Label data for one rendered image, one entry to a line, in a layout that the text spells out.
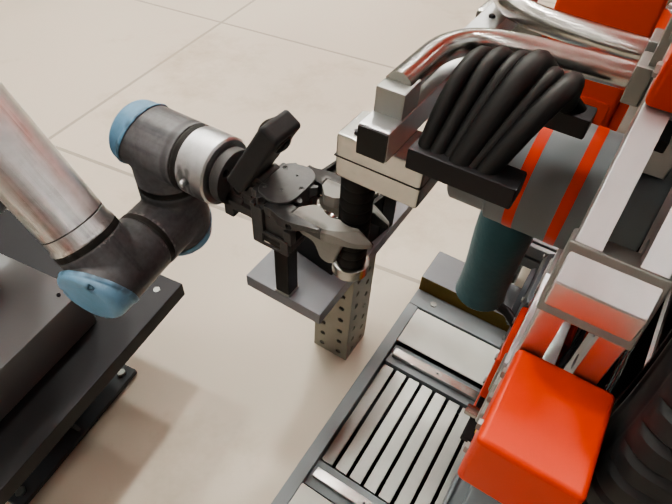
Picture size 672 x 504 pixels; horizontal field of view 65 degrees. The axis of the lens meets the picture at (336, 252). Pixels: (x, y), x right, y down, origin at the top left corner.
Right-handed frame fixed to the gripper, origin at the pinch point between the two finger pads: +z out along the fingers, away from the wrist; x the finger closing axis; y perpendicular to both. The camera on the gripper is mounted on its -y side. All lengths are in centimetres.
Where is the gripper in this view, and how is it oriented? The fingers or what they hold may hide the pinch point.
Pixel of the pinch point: (370, 226)
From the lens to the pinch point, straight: 57.5
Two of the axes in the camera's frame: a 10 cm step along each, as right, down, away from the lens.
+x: -5.3, 6.0, -5.9
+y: -0.4, 6.8, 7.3
